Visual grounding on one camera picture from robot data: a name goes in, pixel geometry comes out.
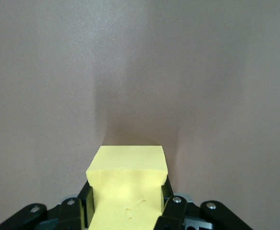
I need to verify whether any brown table cover sheet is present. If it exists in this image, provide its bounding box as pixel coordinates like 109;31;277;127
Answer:
0;0;280;230

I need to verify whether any yellow foam cube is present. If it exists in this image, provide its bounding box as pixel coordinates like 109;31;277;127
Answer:
85;145;168;230

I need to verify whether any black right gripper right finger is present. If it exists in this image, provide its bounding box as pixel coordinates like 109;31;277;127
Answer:
154;175;252;230

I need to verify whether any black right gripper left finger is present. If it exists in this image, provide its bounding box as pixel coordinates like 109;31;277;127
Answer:
0;179;94;230

